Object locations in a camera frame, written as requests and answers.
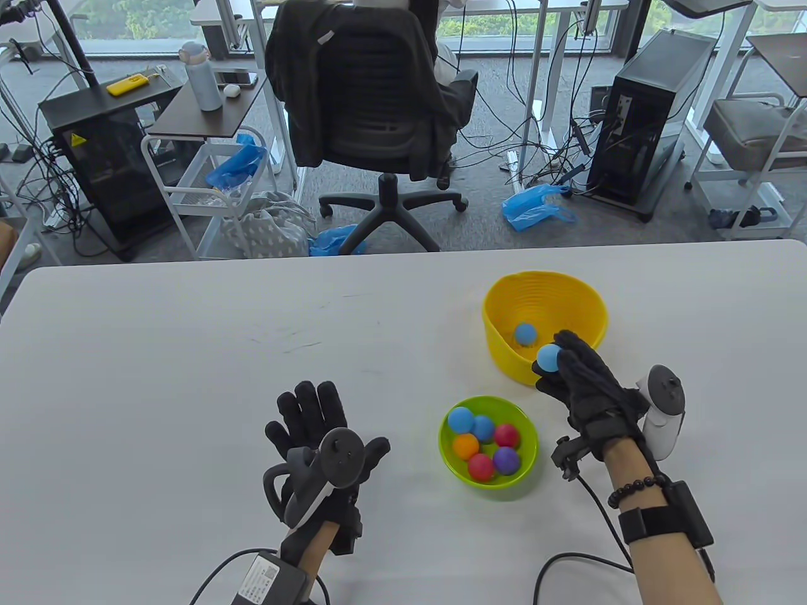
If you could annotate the light blue ping pong ball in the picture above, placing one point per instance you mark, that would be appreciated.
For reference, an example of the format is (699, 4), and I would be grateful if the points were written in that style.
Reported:
(547, 358)

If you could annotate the white trolley cart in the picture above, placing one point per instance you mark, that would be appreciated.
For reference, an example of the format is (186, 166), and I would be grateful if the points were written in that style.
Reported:
(189, 200)

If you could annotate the white power strip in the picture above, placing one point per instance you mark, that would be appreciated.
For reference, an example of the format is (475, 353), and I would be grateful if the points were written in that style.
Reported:
(514, 170)

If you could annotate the person's right hand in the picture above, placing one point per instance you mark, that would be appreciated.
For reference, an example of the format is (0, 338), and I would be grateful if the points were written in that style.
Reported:
(589, 391)

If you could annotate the blue plastic bag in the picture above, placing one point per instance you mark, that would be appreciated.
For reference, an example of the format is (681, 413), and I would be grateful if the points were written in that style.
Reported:
(328, 241)
(529, 211)
(236, 165)

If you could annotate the black wrist sensor box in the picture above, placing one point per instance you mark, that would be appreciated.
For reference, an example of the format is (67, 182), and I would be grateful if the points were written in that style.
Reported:
(268, 576)
(690, 513)

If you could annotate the black office chair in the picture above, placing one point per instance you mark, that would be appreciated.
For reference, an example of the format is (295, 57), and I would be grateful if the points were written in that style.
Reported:
(391, 208)

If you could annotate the red ping pong ball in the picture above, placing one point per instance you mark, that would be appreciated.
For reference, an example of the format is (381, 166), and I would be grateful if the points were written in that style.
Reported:
(507, 436)
(480, 467)

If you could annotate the grey patterned cloth bag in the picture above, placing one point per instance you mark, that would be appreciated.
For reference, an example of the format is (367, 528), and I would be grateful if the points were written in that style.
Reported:
(271, 230)

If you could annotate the purple ping pong ball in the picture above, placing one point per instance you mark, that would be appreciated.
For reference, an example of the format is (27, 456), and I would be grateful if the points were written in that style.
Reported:
(506, 460)

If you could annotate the orange ping pong ball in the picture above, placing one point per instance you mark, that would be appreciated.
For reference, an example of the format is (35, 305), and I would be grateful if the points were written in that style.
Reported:
(466, 447)

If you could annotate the black equipment cabinet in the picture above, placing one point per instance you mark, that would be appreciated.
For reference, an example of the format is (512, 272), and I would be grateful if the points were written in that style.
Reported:
(120, 170)

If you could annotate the grey thermos bottle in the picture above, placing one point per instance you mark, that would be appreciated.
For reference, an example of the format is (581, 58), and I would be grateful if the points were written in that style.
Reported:
(203, 82)

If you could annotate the yellow phone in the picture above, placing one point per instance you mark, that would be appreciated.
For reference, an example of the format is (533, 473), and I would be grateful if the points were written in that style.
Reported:
(128, 84)

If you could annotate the yellow fabric basket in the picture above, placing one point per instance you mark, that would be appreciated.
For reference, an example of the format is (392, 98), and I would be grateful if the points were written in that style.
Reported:
(542, 375)

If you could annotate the green plastic bowl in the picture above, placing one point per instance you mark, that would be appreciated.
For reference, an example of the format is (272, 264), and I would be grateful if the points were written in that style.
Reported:
(504, 480)

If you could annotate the dark jacket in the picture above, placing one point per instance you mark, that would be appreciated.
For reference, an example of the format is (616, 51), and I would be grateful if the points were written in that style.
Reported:
(293, 94)

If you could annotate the black white handheld controller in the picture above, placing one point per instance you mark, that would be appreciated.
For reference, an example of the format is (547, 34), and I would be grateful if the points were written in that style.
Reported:
(343, 450)
(662, 428)

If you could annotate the black computer tower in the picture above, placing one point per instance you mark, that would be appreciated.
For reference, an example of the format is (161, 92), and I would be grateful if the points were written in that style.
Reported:
(643, 126)

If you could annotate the black smartphone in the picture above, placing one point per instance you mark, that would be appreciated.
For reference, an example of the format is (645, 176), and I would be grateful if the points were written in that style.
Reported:
(236, 78)

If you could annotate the black tripod pole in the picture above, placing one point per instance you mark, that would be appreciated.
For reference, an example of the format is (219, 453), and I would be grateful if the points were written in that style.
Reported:
(72, 44)

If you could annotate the person's left hand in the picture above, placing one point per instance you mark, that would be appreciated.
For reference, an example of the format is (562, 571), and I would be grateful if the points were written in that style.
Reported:
(307, 409)

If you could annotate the person's right forearm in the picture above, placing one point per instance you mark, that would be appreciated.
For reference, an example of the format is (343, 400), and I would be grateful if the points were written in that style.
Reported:
(630, 466)

